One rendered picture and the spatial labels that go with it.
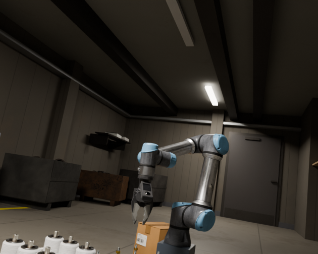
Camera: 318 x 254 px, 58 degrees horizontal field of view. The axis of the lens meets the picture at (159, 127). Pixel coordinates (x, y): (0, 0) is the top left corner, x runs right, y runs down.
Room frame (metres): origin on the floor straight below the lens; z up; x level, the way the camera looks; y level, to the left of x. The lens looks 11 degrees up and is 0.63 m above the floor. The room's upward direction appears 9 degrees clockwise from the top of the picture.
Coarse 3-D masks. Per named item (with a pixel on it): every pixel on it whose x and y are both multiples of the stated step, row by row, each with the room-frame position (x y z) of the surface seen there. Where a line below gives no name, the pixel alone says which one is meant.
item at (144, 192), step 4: (140, 184) 1.32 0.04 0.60; (144, 184) 1.30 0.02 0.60; (148, 184) 1.31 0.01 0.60; (140, 188) 1.30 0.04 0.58; (144, 188) 1.27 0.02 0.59; (148, 188) 1.28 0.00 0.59; (144, 192) 1.25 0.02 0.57; (148, 192) 1.25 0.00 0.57; (144, 196) 1.23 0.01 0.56; (148, 196) 1.23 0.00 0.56; (152, 196) 1.24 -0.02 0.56; (144, 200) 1.24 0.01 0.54; (148, 200) 1.24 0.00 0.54
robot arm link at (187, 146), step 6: (192, 138) 1.68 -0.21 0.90; (198, 138) 1.67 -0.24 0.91; (174, 144) 1.60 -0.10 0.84; (180, 144) 1.62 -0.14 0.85; (186, 144) 1.64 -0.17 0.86; (192, 144) 1.66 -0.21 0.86; (162, 150) 1.53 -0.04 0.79; (168, 150) 1.55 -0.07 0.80; (174, 150) 1.57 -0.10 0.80; (180, 150) 1.60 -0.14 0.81; (186, 150) 1.63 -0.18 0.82; (192, 150) 1.67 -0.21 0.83; (198, 150) 1.68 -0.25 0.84; (138, 156) 1.51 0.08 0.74
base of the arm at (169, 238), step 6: (174, 228) 1.66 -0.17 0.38; (180, 228) 1.65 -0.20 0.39; (186, 228) 1.66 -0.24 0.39; (168, 234) 1.69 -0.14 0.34; (174, 234) 1.65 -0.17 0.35; (180, 234) 1.65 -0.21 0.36; (186, 234) 1.66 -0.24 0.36; (168, 240) 1.66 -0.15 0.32; (174, 240) 1.64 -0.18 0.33; (180, 240) 1.64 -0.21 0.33; (186, 240) 1.66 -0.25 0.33; (180, 246) 1.64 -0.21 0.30; (186, 246) 1.65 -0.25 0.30
